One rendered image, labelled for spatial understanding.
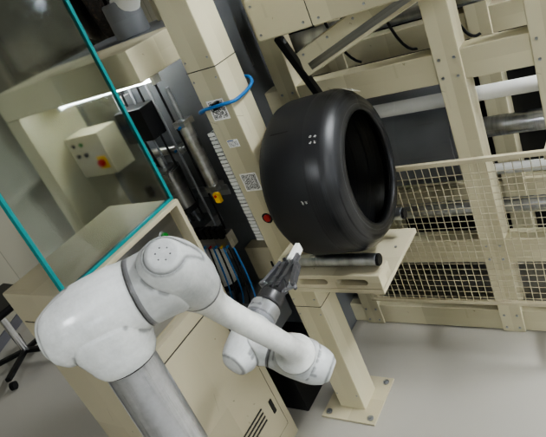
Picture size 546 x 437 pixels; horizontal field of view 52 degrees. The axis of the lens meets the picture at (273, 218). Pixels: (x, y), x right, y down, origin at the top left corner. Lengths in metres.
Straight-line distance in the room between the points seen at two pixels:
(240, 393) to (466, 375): 1.01
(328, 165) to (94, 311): 0.94
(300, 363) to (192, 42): 1.08
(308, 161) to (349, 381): 1.19
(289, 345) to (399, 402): 1.42
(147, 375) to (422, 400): 1.79
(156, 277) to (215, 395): 1.37
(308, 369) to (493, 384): 1.37
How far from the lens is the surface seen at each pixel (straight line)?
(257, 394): 2.48
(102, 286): 1.00
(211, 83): 1.95
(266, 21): 2.06
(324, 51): 2.15
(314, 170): 1.70
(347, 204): 1.74
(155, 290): 0.97
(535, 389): 2.64
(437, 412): 2.62
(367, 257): 1.93
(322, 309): 2.33
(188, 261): 0.95
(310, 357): 1.43
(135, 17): 2.49
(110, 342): 1.01
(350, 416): 2.71
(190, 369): 2.15
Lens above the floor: 1.96
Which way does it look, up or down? 25 degrees down
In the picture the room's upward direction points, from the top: 24 degrees counter-clockwise
